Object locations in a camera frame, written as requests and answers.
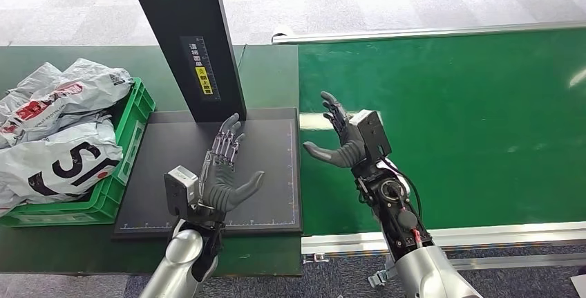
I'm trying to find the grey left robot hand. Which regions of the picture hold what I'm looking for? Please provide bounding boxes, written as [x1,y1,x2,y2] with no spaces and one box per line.
[198,112,267,215]

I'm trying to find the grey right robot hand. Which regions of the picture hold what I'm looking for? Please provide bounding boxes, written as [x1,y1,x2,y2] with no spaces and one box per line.
[302,91,367,169]

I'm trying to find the white package with QR codes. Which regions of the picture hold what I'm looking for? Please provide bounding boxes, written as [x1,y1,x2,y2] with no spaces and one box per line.
[0,57,135,149]

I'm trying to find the black weighing platform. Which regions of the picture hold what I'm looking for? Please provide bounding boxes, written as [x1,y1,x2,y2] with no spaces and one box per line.
[111,107,303,241]

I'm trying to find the green plastic basket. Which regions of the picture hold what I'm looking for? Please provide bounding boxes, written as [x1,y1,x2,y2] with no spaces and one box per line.
[0,77,157,228]

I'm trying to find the white package with black letters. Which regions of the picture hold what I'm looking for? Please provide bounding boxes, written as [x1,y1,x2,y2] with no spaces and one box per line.
[0,115,124,216]

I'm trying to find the green conveyor belt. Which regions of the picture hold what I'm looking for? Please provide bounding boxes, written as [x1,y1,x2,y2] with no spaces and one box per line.
[297,28,586,236]

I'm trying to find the black and yellow column label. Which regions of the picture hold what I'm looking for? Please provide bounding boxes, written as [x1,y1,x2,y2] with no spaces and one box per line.
[179,35,222,102]

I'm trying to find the black scale column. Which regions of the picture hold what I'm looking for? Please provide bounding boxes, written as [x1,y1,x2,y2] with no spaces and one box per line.
[122,0,248,123]

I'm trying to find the white object at floor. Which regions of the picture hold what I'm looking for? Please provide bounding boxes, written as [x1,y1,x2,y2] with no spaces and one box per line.
[569,274,586,298]

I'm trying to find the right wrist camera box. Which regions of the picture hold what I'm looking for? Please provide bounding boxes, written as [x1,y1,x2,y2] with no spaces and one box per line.
[349,109,393,163]

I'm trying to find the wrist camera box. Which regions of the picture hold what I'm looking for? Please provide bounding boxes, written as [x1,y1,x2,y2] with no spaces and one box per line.
[164,165,200,218]
[349,109,393,163]

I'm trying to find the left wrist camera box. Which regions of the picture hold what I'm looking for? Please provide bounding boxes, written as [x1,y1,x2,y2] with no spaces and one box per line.
[164,165,200,218]

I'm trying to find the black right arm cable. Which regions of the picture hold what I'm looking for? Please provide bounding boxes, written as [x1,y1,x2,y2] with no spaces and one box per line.
[384,160,423,220]

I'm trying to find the thin aluminium conveyor rail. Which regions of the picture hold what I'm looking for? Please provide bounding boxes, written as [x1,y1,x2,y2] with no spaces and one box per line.
[271,21,586,45]

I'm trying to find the wide aluminium conveyor rail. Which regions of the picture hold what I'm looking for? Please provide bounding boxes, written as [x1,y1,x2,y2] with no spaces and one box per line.
[301,221,586,256]

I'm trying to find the aluminium frame lower bar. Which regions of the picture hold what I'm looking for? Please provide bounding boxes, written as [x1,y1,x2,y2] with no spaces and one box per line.
[448,253,586,272]

